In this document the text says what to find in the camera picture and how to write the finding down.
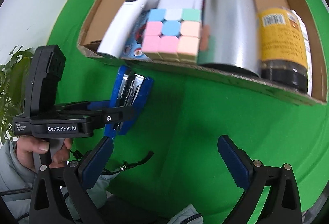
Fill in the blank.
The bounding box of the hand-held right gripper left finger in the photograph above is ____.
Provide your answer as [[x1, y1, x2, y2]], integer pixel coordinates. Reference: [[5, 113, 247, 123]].
[[29, 135, 114, 224]]

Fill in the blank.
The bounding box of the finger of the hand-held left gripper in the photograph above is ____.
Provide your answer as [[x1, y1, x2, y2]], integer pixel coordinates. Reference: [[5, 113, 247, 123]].
[[87, 106, 134, 128], [55, 100, 112, 113]]

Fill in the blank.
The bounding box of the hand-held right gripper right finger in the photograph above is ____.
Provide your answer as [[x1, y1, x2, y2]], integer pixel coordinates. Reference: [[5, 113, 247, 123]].
[[217, 135, 301, 224]]

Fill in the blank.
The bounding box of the blue stapler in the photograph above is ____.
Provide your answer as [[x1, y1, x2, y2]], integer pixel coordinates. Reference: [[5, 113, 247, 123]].
[[104, 65, 155, 139]]

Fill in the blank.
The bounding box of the shallow cardboard box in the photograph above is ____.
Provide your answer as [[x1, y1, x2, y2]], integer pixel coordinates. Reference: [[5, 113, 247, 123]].
[[76, 0, 327, 106]]

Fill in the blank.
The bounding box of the pastel puzzle cube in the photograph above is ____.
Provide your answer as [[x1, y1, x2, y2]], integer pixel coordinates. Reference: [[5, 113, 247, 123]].
[[141, 8, 202, 62]]

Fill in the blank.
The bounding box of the yellow label dark jar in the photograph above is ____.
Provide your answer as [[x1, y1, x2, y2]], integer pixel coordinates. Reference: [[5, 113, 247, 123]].
[[257, 7, 309, 92]]

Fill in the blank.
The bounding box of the white tube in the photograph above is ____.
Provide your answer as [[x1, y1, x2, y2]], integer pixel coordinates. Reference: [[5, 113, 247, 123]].
[[293, 9, 313, 97]]

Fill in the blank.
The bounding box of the silver metal can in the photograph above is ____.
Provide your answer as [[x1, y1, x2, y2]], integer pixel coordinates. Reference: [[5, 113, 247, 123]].
[[197, 0, 261, 77]]

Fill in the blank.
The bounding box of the person's left forearm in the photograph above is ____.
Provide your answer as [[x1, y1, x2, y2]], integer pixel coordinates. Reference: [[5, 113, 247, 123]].
[[0, 140, 39, 224]]

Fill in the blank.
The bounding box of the person's left hand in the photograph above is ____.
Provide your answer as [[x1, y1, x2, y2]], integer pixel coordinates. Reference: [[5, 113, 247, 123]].
[[16, 136, 72, 172]]

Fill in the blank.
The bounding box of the large leafy potted plant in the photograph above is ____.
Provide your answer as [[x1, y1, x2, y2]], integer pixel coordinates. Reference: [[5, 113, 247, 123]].
[[0, 46, 35, 145]]

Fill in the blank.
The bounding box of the green tablecloth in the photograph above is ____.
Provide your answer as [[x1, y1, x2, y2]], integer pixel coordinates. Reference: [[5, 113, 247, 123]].
[[45, 0, 329, 224]]

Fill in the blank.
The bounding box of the black drawstring cord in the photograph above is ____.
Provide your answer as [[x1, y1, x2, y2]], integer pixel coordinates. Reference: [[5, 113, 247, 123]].
[[69, 151, 155, 175]]

